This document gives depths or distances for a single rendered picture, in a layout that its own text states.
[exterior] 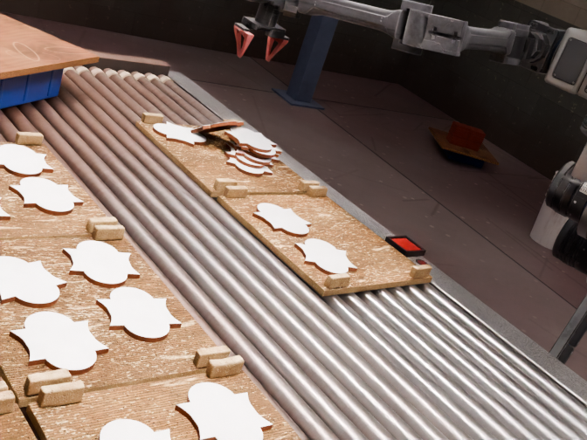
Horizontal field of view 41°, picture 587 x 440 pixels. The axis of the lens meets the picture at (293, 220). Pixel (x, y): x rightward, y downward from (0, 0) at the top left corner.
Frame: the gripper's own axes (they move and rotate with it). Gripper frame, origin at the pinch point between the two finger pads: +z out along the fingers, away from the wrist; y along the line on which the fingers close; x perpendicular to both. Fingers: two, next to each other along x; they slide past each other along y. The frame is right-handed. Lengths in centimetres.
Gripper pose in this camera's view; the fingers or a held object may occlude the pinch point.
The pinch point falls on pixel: (254, 56)
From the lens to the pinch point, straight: 213.3
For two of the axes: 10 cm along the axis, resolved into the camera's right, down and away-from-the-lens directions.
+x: 5.9, 5.2, -6.2
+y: -7.4, 0.3, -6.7
